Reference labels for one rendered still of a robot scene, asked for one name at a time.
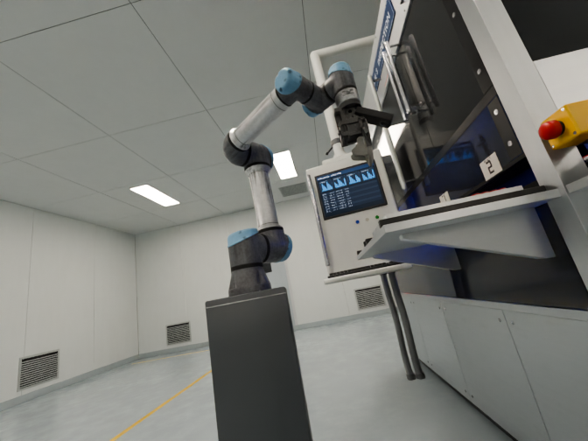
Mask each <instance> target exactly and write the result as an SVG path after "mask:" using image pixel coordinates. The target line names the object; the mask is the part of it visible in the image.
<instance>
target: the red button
mask: <svg viewBox="0 0 588 441"><path fill-rule="evenodd" d="M561 133H562V125H561V123H560V122H559V121H557V120H552V121H548V122H544V123H543V124H542V125H541V126H540V127H539V130H538V134H539V137H540V138H541V139H543V140H551V139H555V138H558V137H559V136H560V135H561Z"/></svg>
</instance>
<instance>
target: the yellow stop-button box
mask: <svg viewBox="0 0 588 441"><path fill-rule="evenodd" d="M552 120H557V121H559V122H560V123H561V125H562V133H561V135H560V136H559V137H558V138H555V139H551V140H548V141H549V144H550V146H551V148H552V150H559V149H562V148H567V147H571V146H575V145H580V144H586V143H588V99H587V100H582V101H576V102H572V103H568V104H565V105H563V106H562V107H561V108H560V109H559V110H557V111H556V112H555V113H553V114H552V115H551V116H549V117H548V118H547V119H546V120H544V121H543V122H542V123H541V125H542V124H543V123H545V122H548V121H552Z"/></svg>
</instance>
